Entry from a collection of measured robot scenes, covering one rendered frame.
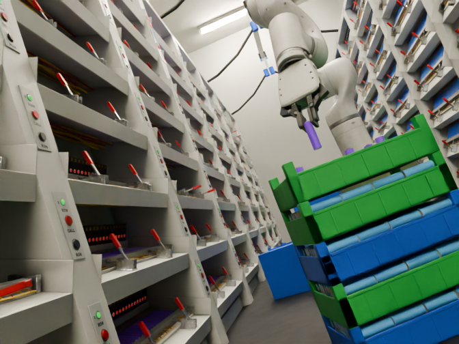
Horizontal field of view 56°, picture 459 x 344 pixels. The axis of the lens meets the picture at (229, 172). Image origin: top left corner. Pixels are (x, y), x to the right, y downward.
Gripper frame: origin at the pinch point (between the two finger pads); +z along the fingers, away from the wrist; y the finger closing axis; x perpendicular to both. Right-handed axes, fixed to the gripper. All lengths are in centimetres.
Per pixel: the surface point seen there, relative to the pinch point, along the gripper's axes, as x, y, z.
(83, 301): 31, 33, 37
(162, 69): -42, 83, -104
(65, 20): 25, 61, -61
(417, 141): -5.2, -18.5, 12.7
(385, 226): -5.1, -7.8, 27.1
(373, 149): 0.0, -11.2, 13.6
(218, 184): -124, 113, -83
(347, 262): -1.1, -0.3, 32.7
